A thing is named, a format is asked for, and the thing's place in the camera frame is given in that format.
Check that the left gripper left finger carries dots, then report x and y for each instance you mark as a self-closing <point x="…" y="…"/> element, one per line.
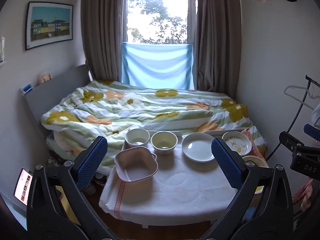
<point x="57" y="207"/>

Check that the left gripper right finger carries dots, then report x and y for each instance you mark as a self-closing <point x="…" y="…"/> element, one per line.
<point x="262" y="207"/>

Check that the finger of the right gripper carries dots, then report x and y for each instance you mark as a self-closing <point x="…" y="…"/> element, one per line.
<point x="312" y="131"/>
<point x="289" y="141"/>

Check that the small duck print dish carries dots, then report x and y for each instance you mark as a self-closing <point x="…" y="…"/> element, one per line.
<point x="238" y="142"/>

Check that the plain white round plate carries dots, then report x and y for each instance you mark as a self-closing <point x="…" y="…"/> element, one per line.
<point x="197" y="147"/>

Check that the pink square handled bowl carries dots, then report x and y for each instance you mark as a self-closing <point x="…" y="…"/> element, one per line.
<point x="136" y="164"/>

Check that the white ribbed ramekin bowl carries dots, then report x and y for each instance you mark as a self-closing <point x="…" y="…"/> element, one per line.
<point x="137" y="137"/>

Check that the cream duck print bowl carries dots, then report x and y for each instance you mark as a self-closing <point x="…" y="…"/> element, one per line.
<point x="164" y="142"/>

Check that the orange floral cloth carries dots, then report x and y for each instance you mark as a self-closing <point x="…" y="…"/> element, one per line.
<point x="257" y="150"/>

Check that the lit tablet screen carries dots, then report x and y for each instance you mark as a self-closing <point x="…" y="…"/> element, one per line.
<point x="22" y="188"/>

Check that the white floral tablecloth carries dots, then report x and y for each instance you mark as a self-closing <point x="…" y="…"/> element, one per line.
<point x="181" y="192"/>

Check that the right brown curtain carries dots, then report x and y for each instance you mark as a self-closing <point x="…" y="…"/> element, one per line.
<point x="217" y="46"/>

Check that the brown curtain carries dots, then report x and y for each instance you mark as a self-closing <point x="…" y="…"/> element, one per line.
<point x="102" y="30"/>
<point x="217" y="46"/>

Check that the floral green yellow duvet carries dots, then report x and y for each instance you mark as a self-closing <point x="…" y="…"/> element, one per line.
<point x="110" y="109"/>

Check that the grey bed headboard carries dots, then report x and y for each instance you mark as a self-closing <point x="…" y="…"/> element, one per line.
<point x="49" y="94"/>

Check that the blue white box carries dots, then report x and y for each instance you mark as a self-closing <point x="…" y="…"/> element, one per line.
<point x="26" y="89"/>

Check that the small plush toy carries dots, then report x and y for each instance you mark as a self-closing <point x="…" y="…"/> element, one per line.
<point x="44" y="77"/>

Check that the light blue hanging cloth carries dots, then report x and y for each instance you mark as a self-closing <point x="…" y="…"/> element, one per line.
<point x="158" y="66"/>

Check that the window with trees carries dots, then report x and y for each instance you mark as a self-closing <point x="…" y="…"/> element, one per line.
<point x="161" y="21"/>

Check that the framed houses picture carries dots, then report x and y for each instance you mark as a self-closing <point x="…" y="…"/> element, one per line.
<point x="47" y="23"/>

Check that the left brown curtain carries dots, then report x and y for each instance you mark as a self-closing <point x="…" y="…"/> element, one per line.
<point x="102" y="30"/>

